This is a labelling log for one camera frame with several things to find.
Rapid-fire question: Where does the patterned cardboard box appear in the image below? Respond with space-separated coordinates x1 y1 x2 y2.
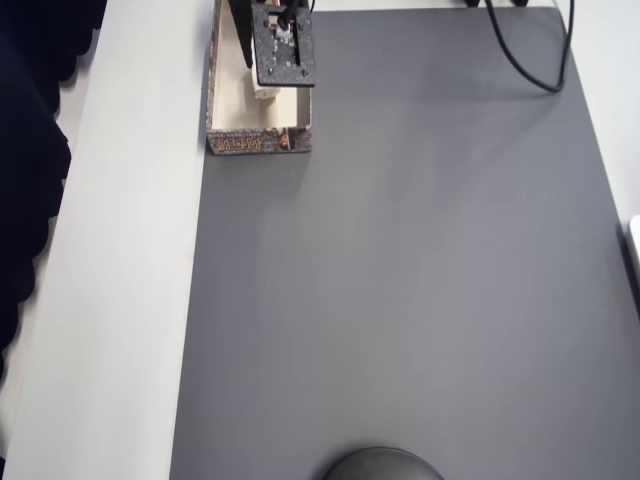
205 0 315 157

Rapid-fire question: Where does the small white block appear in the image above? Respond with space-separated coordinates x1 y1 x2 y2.
248 69 279 101

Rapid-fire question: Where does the grey desk mat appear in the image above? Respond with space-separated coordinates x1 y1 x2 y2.
167 7 640 480

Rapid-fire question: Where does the black round-base stand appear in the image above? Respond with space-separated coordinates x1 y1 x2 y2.
319 446 446 480

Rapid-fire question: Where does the black gripper camera mount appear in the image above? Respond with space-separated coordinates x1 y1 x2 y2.
251 3 320 90

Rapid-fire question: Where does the thick black camera cable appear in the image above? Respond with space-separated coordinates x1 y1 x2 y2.
277 0 577 94

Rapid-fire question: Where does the dark blue curtain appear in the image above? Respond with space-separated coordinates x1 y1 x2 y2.
0 0 111 396

